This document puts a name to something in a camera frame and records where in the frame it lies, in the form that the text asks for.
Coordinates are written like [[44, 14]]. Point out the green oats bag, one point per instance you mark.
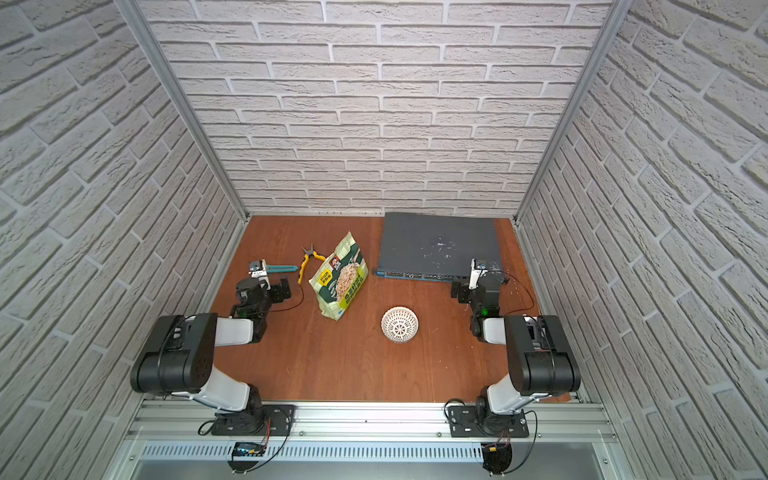
[[340, 278]]

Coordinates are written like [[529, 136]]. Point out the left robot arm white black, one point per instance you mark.
[[177, 359]]

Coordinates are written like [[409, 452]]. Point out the right controller board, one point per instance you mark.
[[497, 457]]

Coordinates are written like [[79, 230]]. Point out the dark grey network switch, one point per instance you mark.
[[436, 248]]

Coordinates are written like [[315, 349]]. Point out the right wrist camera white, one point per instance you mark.
[[478, 269]]

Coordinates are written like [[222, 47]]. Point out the teal handled tool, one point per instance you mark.
[[282, 269]]

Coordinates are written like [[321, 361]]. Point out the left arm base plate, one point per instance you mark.
[[275, 419]]

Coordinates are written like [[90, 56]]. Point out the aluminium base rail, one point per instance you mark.
[[177, 419]]

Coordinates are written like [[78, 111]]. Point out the left aluminium frame post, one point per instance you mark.
[[140, 27]]

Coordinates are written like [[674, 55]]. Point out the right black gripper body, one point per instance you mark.
[[482, 287]]

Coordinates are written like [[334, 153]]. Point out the controller board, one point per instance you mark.
[[246, 456], [497, 457]]

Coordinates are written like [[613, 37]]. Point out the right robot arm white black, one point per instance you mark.
[[540, 360]]

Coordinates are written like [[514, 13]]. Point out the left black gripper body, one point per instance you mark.
[[278, 289]]

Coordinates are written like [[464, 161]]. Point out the white lattice breakfast bowl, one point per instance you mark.
[[399, 324]]

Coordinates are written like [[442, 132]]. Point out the aluminium frame post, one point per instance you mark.
[[609, 30], [140, 27]]

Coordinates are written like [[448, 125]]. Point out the yellow handled pliers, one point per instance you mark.
[[308, 254]]

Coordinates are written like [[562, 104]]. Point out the left controller board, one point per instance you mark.
[[246, 456]]

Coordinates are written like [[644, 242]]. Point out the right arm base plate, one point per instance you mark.
[[465, 421]]

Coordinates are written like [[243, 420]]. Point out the right aluminium frame post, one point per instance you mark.
[[609, 30]]

